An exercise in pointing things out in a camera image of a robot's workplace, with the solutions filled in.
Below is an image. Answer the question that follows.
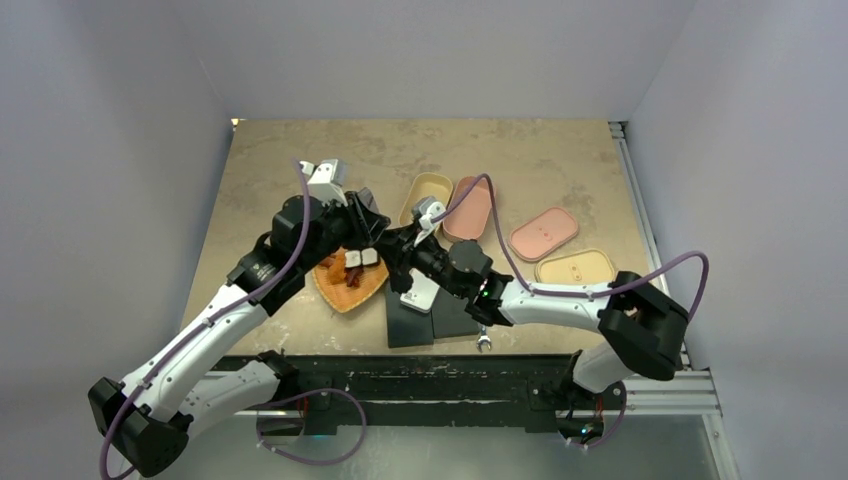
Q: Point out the pink lunch box lid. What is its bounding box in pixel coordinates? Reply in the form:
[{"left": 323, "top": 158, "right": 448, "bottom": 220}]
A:
[{"left": 508, "top": 207, "right": 579, "bottom": 262}]

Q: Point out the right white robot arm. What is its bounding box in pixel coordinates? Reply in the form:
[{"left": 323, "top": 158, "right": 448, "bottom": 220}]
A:
[{"left": 375, "top": 226, "right": 689, "bottom": 407}]

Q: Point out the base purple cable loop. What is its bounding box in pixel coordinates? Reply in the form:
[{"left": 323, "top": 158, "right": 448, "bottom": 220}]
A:
[{"left": 254, "top": 387, "right": 368, "bottom": 465}]

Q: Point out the black foam block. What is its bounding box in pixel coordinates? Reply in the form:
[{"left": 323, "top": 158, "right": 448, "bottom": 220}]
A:
[
  {"left": 431, "top": 290, "right": 479, "bottom": 339},
  {"left": 385, "top": 289, "right": 434, "bottom": 349}
]

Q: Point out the left black foam block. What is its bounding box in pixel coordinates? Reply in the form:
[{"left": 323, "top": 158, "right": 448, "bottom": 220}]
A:
[{"left": 385, "top": 289, "right": 434, "bottom": 349}]

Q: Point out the silver open-end wrench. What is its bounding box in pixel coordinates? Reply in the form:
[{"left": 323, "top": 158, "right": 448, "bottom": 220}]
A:
[{"left": 475, "top": 325, "right": 492, "bottom": 353}]

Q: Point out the orange fried chicken piece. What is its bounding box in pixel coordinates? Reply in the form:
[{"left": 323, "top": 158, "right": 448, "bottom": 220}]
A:
[{"left": 319, "top": 253, "right": 347, "bottom": 285}]

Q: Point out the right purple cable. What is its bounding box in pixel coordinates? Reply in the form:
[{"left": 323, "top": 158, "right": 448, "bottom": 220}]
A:
[{"left": 433, "top": 173, "right": 710, "bottom": 326}]

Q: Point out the woven bamboo basket tray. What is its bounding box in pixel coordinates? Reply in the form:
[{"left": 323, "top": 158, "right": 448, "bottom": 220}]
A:
[{"left": 312, "top": 248, "right": 389, "bottom": 313}]

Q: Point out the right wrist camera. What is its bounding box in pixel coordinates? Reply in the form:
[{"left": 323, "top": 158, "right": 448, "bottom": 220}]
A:
[{"left": 413, "top": 199, "right": 445, "bottom": 247}]

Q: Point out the cream lunch box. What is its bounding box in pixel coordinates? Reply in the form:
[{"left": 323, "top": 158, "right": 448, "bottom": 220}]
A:
[{"left": 397, "top": 172, "right": 454, "bottom": 226}]

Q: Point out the white power bank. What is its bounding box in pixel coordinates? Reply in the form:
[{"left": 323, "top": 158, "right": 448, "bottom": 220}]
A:
[{"left": 400, "top": 269, "right": 440, "bottom": 313}]

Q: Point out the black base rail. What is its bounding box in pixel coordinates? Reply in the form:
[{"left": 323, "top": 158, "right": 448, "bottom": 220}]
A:
[{"left": 218, "top": 354, "right": 631, "bottom": 439}]

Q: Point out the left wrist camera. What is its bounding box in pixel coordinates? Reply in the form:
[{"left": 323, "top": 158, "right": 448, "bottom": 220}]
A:
[{"left": 299, "top": 159, "right": 348, "bottom": 206}]

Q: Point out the right black foam block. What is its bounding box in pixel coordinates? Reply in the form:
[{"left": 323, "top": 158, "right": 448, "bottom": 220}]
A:
[{"left": 431, "top": 290, "right": 479, "bottom": 339}]

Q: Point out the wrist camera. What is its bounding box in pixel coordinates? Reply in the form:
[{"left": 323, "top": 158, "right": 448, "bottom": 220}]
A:
[
  {"left": 413, "top": 199, "right": 445, "bottom": 247},
  {"left": 299, "top": 159, "right": 348, "bottom": 206}
]

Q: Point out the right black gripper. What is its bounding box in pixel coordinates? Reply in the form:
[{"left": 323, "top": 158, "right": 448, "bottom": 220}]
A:
[{"left": 372, "top": 221, "right": 468, "bottom": 299}]

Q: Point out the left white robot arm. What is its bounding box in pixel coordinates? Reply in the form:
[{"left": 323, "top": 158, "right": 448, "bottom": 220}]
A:
[{"left": 88, "top": 187, "right": 390, "bottom": 479}]

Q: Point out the cream lunch box lid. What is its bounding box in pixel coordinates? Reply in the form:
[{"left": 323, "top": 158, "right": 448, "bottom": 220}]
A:
[{"left": 535, "top": 249, "right": 616, "bottom": 285}]

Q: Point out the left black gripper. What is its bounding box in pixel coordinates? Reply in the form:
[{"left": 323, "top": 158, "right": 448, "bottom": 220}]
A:
[{"left": 298, "top": 189, "right": 387, "bottom": 272}]

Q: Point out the pink lunch box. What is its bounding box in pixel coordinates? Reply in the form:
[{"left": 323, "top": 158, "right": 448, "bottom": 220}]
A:
[{"left": 442, "top": 176, "right": 491, "bottom": 242}]

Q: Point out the dark red octopus tentacle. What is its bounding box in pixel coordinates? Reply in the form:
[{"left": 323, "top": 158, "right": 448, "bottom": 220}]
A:
[{"left": 345, "top": 267, "right": 364, "bottom": 288}]

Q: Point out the sushi roll with seaweed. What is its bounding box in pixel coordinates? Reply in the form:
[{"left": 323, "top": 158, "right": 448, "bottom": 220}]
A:
[{"left": 344, "top": 250, "right": 363, "bottom": 269}]

